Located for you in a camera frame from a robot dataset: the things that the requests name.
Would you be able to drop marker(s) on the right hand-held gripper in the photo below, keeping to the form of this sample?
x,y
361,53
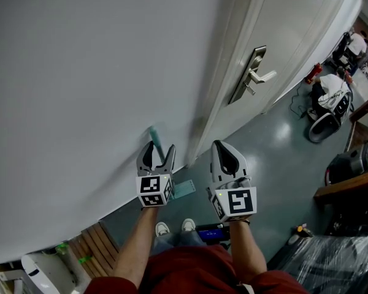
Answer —
x,y
233,201

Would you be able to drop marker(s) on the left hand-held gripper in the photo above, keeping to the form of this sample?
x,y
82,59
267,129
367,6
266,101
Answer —
x,y
154,188

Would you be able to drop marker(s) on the person's left forearm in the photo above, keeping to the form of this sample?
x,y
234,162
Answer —
x,y
135,250

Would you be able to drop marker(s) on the person's right forearm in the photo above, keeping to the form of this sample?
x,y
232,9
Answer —
x,y
248,250

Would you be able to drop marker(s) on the black wristband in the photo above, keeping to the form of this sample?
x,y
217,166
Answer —
x,y
246,221

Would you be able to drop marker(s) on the blue-screen phone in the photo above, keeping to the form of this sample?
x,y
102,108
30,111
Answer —
x,y
210,233

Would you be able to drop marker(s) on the person's left white shoe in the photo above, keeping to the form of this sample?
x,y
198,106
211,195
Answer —
x,y
162,229

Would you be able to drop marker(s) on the person's white shoe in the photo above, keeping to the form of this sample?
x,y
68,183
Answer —
x,y
188,224
162,229

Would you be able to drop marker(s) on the person's right white shoe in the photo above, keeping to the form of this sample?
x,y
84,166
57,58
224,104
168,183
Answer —
x,y
188,224

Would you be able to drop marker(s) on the person's blue jeans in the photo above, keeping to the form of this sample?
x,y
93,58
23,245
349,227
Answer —
x,y
178,240

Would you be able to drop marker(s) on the wooden slatted board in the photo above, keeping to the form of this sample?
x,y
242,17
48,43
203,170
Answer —
x,y
95,250

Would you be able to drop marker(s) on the person's red shirt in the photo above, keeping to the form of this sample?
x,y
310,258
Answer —
x,y
196,271

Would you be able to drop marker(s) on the green labelled clear bottle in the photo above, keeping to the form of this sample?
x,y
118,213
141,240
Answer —
x,y
62,248
85,259

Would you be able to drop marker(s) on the dark wooden furniture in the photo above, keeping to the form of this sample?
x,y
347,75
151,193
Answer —
x,y
346,188

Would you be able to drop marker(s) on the black wrapped machine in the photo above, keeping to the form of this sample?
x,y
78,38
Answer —
x,y
352,164

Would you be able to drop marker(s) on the red fire extinguisher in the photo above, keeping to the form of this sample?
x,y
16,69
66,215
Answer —
x,y
314,72

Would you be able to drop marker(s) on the white door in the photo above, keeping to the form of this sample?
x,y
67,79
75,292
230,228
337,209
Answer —
x,y
279,41

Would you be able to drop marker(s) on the plastic-wrapped bundle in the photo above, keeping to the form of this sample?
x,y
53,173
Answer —
x,y
334,262

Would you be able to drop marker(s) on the white box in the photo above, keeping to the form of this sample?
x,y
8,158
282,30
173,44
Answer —
x,y
3,282

